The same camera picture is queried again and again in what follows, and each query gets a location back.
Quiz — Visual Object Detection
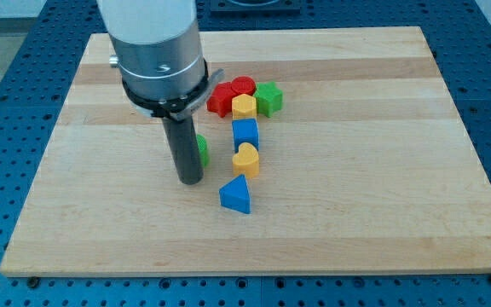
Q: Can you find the blue cube block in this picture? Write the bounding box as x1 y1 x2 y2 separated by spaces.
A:
232 118 259 153

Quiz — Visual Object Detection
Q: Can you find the green circle block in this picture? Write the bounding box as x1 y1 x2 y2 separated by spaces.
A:
196 134 210 167

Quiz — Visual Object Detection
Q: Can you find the green star block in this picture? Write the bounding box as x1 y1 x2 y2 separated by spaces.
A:
254 82 283 118

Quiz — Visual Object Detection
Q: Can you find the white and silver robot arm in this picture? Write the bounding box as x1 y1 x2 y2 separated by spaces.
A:
97 0 224 122

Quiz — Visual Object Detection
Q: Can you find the yellow heart block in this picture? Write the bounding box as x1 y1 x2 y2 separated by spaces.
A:
232 142 260 179

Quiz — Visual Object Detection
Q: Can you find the blue triangle block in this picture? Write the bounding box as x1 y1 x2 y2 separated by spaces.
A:
219 174 251 214

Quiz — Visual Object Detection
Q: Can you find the yellow hexagon block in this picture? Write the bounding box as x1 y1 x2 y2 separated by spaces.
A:
232 94 257 120

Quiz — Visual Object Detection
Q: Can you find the red circle block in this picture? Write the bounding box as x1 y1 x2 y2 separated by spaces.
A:
231 76 257 96

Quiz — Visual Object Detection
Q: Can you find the red star block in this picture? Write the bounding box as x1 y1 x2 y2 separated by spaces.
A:
206 82 237 118

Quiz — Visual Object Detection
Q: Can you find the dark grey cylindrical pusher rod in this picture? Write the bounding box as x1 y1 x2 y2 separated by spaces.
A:
162 117 204 185

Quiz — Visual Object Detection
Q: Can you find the light wooden board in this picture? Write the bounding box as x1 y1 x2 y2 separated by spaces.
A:
0 26 491 277

